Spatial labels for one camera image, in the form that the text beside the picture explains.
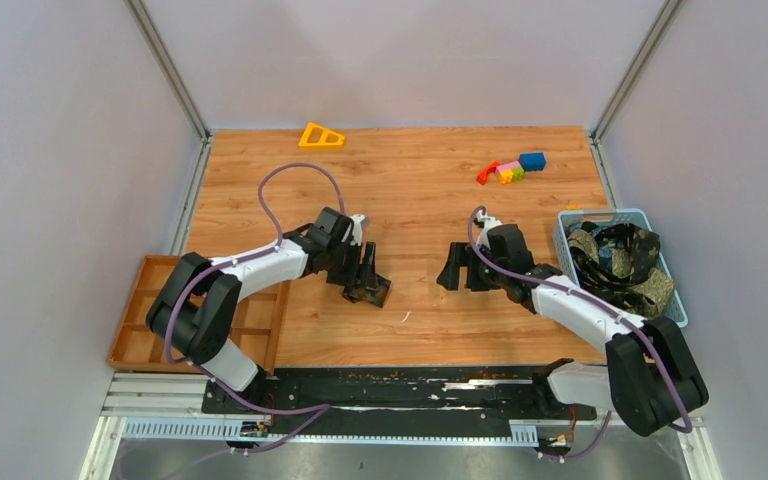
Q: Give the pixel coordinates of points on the aluminium frame rails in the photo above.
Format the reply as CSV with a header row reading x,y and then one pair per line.
x,y
188,406

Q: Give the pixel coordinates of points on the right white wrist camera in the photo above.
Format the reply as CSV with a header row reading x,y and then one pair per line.
x,y
486,223

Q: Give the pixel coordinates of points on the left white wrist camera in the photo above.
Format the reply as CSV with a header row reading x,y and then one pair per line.
x,y
359,222

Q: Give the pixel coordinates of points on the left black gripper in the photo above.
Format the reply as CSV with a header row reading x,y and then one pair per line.
x,y
350,277

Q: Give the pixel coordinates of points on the yellow triangular plastic block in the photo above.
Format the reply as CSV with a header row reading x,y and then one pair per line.
x,y
318,137

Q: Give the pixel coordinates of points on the olive patterned rolled tie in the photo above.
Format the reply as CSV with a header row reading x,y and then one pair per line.
x,y
649,291

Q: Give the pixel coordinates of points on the blue green brown tie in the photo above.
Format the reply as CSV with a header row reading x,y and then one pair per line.
x,y
370,290

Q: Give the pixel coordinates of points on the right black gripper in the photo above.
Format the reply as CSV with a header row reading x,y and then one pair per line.
x,y
463,255

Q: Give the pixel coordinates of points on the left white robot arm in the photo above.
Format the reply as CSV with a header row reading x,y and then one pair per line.
x,y
195,308

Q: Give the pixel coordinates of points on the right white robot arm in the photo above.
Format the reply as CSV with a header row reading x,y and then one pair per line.
x,y
649,378

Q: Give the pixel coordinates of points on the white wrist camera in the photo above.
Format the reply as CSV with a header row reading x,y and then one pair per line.
x,y
486,223
359,222

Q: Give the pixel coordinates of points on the colourful toy brick assembly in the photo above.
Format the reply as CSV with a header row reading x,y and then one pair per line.
x,y
507,173

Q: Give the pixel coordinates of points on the wooden compartment tray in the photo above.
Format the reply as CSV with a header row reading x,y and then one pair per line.
x,y
256,325

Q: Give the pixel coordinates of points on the blue perforated plastic basket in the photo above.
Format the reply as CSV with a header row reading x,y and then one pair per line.
x,y
616,255

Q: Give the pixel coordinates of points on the dark floral tie in basket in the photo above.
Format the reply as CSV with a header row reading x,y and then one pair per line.
x,y
622,265

